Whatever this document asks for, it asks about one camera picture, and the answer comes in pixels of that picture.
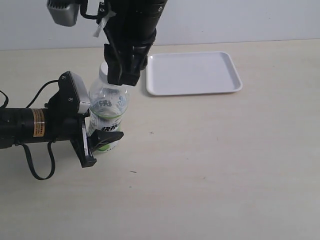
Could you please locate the white bottle cap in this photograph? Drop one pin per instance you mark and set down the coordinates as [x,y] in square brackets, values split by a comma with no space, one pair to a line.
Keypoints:
[103,72]

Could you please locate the clear lime drink bottle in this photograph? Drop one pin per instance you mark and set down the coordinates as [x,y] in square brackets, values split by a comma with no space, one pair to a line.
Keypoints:
[108,104]

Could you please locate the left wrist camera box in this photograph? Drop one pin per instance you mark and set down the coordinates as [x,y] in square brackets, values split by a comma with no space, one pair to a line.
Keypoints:
[73,95]

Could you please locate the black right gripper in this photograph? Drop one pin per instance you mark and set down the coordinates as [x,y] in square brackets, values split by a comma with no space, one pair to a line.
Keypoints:
[126,57]

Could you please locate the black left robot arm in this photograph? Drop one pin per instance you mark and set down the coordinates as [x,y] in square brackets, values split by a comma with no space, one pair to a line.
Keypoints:
[21,126]

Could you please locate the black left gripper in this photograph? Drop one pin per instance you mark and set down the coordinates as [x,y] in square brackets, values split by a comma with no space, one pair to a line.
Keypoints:
[68,123]

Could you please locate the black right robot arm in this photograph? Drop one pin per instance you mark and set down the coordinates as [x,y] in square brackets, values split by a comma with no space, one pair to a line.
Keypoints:
[130,34]

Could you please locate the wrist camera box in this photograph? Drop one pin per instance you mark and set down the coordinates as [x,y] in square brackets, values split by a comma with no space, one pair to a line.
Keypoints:
[73,95]
[63,12]

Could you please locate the white plastic tray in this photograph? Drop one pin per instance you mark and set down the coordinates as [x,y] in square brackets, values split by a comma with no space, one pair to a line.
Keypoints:
[191,73]

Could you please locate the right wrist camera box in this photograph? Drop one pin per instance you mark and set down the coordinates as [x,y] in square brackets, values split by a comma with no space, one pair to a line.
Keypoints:
[63,12]

